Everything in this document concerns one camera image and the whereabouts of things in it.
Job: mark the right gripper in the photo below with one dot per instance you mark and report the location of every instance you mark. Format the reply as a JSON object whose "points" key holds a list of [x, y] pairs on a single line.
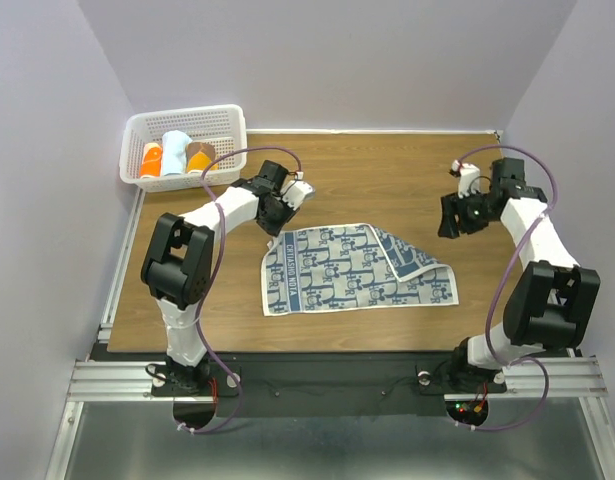
{"points": [[449, 227]]}

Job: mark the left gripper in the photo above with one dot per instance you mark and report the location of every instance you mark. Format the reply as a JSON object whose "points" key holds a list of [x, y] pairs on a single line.
{"points": [[275, 228]]}

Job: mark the blue white patterned towel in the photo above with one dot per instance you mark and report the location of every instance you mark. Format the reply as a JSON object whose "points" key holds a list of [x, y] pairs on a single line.
{"points": [[350, 267]]}

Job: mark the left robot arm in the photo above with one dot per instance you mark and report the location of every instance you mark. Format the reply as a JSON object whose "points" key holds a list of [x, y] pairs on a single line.
{"points": [[184, 251]]}

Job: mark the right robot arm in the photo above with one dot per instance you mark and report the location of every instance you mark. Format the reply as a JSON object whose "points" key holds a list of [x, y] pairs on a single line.
{"points": [[550, 306]]}

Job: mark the yellow brown rolled towel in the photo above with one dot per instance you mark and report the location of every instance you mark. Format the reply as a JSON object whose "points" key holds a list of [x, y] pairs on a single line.
{"points": [[200, 155]]}

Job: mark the white plastic basket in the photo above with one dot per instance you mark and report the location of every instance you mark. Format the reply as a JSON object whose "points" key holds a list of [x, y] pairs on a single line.
{"points": [[222, 126]]}

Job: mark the light blue rolled towel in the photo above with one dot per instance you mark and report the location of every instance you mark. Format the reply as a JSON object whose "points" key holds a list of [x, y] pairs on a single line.
{"points": [[174, 159]]}

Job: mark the orange rolled towel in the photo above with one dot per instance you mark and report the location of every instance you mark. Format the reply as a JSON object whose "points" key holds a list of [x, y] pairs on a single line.
{"points": [[151, 160]]}

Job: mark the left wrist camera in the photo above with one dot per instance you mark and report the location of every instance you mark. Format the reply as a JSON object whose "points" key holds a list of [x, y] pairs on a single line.
{"points": [[297, 191]]}

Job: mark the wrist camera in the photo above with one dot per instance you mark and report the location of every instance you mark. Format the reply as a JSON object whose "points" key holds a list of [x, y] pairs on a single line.
{"points": [[468, 176], [297, 191]]}

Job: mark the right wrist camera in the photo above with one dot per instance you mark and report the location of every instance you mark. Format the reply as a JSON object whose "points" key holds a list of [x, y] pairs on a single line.
{"points": [[468, 176]]}

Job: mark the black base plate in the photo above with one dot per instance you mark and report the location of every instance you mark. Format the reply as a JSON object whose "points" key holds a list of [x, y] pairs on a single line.
{"points": [[306, 384]]}

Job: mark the aluminium frame rail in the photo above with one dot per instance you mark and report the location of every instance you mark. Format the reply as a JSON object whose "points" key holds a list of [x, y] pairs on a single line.
{"points": [[546, 426]]}

